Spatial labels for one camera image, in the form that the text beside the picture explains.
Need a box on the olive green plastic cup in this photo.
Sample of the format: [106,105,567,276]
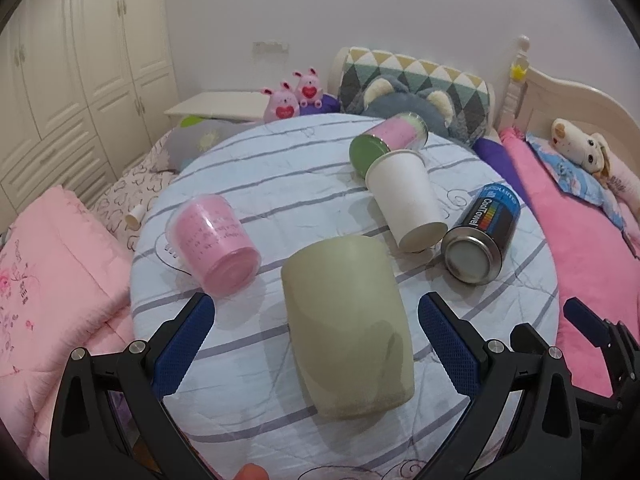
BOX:
[281,235,414,419]

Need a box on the white paper cup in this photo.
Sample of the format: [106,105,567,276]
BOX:
[366,150,448,252]

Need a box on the small white cup on bed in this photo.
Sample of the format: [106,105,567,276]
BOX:
[125,204,146,231]

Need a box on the pink plastic cup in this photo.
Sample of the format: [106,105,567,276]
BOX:
[165,194,262,298]

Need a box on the person's hand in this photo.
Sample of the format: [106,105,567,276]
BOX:
[233,464,269,480]

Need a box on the pink fleece blanket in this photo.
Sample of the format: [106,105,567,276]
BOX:
[497,127,640,399]

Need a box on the black and blue can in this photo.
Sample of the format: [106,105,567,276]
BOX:
[440,183,521,285]

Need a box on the blue cartoon pillow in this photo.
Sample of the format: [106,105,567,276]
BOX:
[525,133,639,259]

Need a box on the light pink embroidered quilt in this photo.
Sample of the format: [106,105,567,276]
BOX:
[0,186,134,474]

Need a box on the cream dog plush toy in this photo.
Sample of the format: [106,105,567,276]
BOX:
[551,118,640,218]

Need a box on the purple pillow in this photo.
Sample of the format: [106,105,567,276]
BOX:
[473,138,532,208]

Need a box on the cream wooden headboard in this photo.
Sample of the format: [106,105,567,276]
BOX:
[495,35,639,148]

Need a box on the heart patterned bed sheet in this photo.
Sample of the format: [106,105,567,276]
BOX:
[90,131,177,252]

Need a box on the pink and green jar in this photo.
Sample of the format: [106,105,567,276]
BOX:
[349,113,428,179]

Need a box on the yellow star ornament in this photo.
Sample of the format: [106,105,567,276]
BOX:
[510,64,528,82]

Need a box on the grey bear plush pillow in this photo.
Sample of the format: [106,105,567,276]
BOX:
[341,75,489,148]

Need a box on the grey sun patterned pillow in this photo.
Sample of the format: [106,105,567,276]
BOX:
[153,116,258,174]

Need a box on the triangle patterned cushion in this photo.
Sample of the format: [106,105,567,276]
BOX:
[328,47,495,142]

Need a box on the rear pink bunny toy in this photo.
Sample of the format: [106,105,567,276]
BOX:
[293,67,323,108]

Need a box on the pink bunny toy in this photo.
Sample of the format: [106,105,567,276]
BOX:
[293,67,323,108]
[260,80,299,124]

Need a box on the front pink bunny toy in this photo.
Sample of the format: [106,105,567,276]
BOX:
[260,80,299,124]

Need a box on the white bedside table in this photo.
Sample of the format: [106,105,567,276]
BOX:
[164,91,269,122]

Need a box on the cream white wardrobe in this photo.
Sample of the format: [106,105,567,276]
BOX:
[1,0,178,224]

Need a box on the white wall socket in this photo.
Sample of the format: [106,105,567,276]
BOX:
[252,40,290,56]

